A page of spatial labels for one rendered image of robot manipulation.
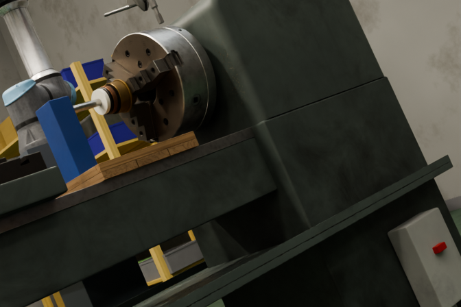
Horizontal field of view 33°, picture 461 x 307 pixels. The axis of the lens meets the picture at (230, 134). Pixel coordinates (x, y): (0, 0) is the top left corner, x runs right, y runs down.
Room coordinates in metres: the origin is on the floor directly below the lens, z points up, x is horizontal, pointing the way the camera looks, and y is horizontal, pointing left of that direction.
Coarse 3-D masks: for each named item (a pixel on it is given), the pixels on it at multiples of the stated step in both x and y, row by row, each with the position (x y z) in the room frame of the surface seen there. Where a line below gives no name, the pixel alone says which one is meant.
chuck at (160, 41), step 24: (120, 48) 2.17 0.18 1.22; (144, 48) 2.10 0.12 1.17; (168, 48) 2.06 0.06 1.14; (192, 48) 2.10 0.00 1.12; (192, 72) 2.07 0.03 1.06; (144, 96) 2.20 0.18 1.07; (168, 96) 2.09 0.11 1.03; (192, 96) 2.08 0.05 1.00; (168, 120) 2.12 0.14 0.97; (192, 120) 2.12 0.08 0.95
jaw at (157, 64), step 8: (168, 56) 2.05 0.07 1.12; (176, 56) 2.06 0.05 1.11; (152, 64) 2.04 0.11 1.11; (160, 64) 2.04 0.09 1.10; (168, 64) 2.06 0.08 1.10; (176, 64) 2.05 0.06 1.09; (144, 72) 2.06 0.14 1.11; (152, 72) 2.05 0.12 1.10; (160, 72) 2.03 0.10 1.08; (168, 72) 2.06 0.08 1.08; (128, 80) 2.06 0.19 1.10; (136, 80) 2.07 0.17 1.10; (144, 80) 2.05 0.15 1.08; (152, 80) 2.06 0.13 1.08; (160, 80) 2.09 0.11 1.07; (136, 88) 2.06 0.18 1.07; (144, 88) 2.08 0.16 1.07; (152, 88) 2.12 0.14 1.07
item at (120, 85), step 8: (120, 80) 2.07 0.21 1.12; (104, 88) 2.04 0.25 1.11; (112, 88) 2.05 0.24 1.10; (120, 88) 2.05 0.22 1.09; (128, 88) 2.06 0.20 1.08; (112, 96) 2.03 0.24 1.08; (120, 96) 2.05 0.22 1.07; (128, 96) 2.06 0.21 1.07; (136, 96) 2.10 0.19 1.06; (112, 104) 2.03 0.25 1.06; (120, 104) 2.06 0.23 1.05; (128, 104) 2.07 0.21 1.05; (112, 112) 2.06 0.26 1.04
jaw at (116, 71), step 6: (114, 60) 2.21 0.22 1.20; (108, 66) 2.17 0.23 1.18; (114, 66) 2.18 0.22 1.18; (120, 66) 2.19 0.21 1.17; (108, 72) 2.18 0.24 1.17; (114, 72) 2.15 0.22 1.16; (120, 72) 2.16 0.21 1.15; (126, 72) 2.17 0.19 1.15; (108, 78) 2.15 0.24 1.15; (114, 78) 2.13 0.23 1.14; (120, 78) 2.13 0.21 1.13; (126, 78) 2.14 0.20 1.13
